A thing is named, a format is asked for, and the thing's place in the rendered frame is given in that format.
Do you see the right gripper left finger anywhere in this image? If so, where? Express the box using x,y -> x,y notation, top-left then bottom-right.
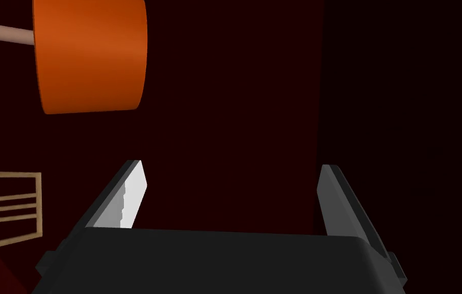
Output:
85,160 -> 148,229

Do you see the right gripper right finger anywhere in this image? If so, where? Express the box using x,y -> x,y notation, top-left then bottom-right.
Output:
316,164 -> 388,259

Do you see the light wooden slatted frame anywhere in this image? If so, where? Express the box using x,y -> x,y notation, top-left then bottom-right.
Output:
0,171 -> 44,255

